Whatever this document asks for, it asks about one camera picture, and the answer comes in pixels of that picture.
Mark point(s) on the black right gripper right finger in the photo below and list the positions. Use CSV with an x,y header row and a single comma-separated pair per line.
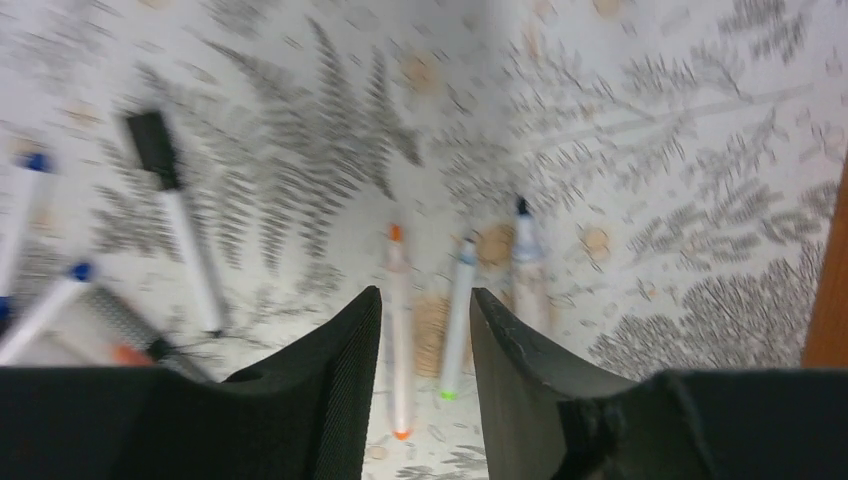
x,y
548,414

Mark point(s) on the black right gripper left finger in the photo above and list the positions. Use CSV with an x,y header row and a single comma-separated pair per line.
x,y
301,413

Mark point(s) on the white marker green cap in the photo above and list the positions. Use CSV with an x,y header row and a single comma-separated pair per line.
x,y
457,326

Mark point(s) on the white marker orange cap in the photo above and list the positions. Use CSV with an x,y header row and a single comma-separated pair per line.
x,y
398,336

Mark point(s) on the floral patterned table mat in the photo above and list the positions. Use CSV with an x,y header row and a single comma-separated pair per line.
x,y
681,159

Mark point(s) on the orange wooden compartment tray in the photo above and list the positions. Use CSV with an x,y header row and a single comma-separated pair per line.
x,y
826,342

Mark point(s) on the white marker black cap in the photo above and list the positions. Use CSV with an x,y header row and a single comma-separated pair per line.
x,y
152,140

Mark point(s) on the white marker blue eraser cap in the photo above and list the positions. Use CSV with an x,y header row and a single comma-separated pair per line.
x,y
30,172

